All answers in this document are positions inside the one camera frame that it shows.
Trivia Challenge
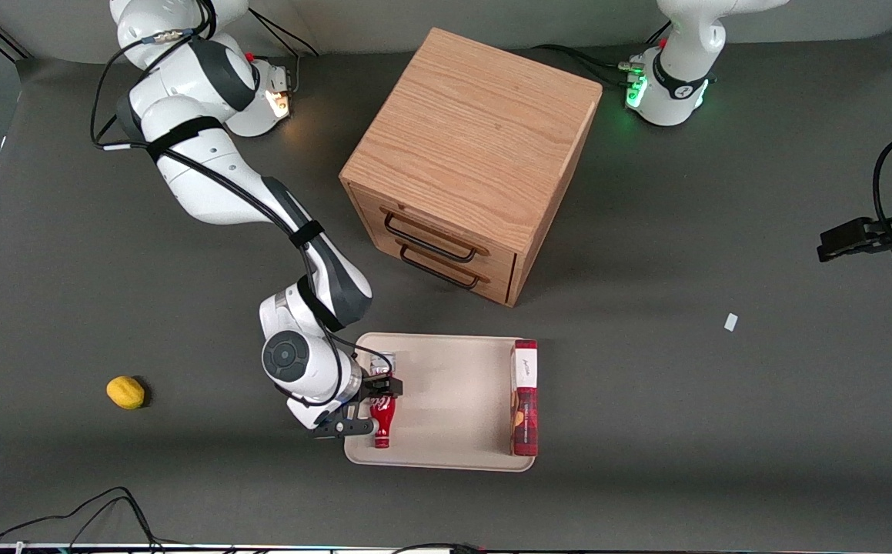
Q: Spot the red snack box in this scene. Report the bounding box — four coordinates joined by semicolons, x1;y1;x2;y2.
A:
509;339;540;458

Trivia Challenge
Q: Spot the red coke bottle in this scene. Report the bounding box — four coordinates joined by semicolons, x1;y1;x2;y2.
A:
367;352;399;450

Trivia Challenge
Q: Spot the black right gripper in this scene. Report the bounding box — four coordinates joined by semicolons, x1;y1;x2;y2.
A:
312;368;405;441

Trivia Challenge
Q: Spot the beige plastic tray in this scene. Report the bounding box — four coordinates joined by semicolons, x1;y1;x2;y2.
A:
343;332;537;472

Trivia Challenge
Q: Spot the black cable with connector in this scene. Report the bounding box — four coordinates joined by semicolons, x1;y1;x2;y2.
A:
390;542;489;554

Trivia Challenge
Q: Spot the wooden drawer cabinet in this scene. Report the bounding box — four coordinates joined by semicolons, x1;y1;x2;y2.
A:
339;28;603;308

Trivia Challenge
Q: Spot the black left arm base cable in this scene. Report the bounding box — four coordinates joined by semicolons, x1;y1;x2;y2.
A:
530;22;673;87

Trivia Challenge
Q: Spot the black right arm base cable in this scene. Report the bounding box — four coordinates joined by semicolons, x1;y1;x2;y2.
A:
246;8;321;97

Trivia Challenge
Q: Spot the yellow lemon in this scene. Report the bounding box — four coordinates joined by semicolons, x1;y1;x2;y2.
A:
105;375;146;410

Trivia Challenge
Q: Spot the black arm base cable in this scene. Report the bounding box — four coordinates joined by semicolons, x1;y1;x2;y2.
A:
246;8;321;97
530;22;673;87

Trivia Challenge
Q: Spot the black floor cable loop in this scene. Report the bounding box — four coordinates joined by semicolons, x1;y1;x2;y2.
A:
0;477;165;554

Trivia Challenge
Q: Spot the wooden drawer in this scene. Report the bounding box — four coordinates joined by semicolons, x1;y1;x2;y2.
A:
347;185;519;279
365;228;517;306

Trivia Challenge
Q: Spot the black metal drawer handle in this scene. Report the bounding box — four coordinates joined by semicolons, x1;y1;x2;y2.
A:
399;244;482;291
383;212;479;264

